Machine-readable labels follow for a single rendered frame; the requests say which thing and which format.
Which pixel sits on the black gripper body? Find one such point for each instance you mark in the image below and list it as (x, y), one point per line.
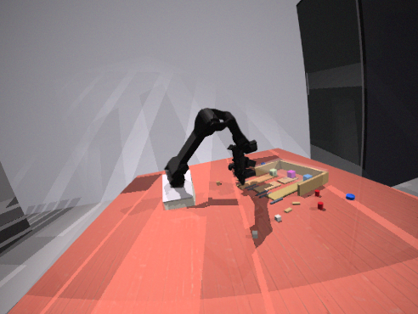
(239, 165)

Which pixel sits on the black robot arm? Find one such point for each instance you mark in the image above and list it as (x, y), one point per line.
(206, 123)

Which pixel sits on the yellow flat strip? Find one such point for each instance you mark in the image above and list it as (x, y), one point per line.
(283, 192)

